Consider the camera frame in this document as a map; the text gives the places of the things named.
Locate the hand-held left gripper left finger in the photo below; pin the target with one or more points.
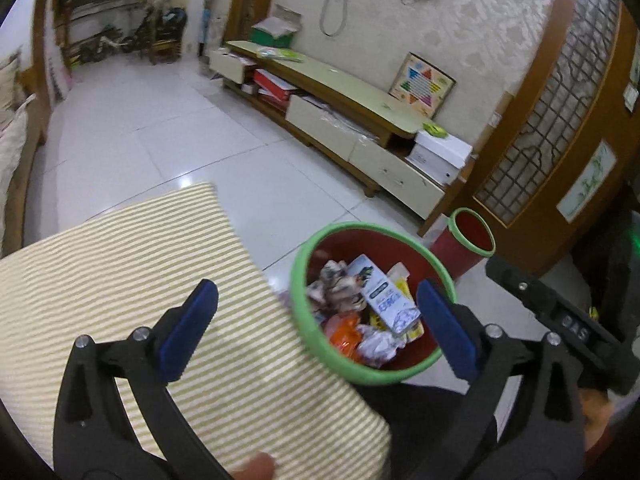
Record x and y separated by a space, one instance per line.
187 332

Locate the person's left hand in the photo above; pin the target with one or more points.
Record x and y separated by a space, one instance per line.
255 467

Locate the wooden television cabinet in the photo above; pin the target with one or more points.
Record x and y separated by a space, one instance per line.
340 90

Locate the yellow packet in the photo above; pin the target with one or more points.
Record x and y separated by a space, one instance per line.
402 280

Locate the person's right hand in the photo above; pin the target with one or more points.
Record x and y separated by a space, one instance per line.
597 420

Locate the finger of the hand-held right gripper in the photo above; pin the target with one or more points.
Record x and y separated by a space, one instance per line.
517 282

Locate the printed paper cup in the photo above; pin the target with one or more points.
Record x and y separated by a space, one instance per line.
332 280

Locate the star checkers board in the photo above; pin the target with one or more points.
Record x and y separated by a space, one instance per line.
422 82

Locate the wooden lattice door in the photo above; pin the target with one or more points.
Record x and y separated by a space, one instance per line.
530 160

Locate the white cardboard box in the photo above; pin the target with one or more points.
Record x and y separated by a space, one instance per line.
440 155

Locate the large red green-rimmed bin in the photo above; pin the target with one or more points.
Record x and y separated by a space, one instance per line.
350 245

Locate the orange snack bag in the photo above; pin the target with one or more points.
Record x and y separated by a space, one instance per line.
345 335

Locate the white balance bike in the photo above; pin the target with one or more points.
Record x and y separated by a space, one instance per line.
107 45

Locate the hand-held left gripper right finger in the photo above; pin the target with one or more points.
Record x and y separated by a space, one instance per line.
447 332

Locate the wooden chair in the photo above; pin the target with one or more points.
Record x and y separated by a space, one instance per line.
165 50

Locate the small red green-rimmed bin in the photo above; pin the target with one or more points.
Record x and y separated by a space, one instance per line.
450 255

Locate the sofa with striped cover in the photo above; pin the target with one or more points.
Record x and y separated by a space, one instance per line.
12 160

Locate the blue white milk carton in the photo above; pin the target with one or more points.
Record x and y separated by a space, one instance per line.
385 300

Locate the small green packet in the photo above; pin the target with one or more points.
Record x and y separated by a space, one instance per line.
435 130

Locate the dark stroller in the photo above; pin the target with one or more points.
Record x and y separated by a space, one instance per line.
167 22

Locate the flat green packet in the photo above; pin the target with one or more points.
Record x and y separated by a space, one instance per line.
280 54

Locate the white paper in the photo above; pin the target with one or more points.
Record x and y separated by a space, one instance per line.
380 345

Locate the checked yellow tablecloth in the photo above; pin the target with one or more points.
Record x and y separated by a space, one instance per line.
125 260

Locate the red box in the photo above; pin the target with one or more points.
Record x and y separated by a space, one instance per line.
272 84

